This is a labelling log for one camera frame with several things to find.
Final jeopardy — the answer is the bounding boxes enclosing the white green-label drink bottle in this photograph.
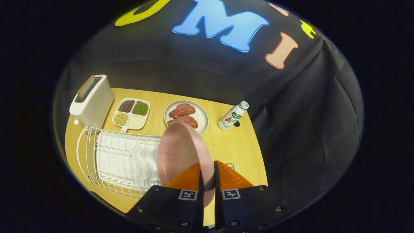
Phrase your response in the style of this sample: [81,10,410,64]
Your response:
[218,101,249,130]

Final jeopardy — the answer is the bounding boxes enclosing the pile of green beans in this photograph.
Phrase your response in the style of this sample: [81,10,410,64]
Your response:
[132,101,149,116]

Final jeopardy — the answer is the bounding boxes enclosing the black backdrop cloth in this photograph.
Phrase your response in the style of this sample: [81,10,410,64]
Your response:
[53,0,364,227]

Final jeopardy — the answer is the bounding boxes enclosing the white divided dish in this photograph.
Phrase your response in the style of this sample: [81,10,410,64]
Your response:
[112,98,150,133]

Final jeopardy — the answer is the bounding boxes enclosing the white drip tray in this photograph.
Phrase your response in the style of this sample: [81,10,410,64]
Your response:
[96,131,161,193]

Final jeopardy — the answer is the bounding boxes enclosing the toast bread slice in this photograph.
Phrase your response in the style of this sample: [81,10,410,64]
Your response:
[77,75,95,99]

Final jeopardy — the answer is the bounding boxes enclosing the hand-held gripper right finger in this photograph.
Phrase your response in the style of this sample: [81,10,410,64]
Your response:
[213,161,291,233]

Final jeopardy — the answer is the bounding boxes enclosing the white wire dish rack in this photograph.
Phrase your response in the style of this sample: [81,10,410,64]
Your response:
[76,126,162,198]

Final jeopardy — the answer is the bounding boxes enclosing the beige round plate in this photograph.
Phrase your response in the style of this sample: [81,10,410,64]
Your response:
[164,100,209,135]

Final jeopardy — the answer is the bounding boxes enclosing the pile of yellow beans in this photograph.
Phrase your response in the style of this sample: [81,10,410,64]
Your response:
[114,113,128,127]

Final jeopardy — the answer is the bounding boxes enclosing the pink plate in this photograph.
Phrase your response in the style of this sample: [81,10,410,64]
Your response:
[157,121,215,207]

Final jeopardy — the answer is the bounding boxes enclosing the cream toaster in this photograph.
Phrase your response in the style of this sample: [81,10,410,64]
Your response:
[69,75,114,129]

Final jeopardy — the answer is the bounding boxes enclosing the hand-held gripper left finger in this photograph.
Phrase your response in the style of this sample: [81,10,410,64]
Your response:
[125,162,205,233]

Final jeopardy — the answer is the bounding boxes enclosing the pile of dark red beans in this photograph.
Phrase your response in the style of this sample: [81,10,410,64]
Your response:
[119,100,135,113]

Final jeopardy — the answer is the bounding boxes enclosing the red meat piece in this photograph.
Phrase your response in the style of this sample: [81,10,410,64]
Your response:
[168,115,198,129]
[169,103,196,119]

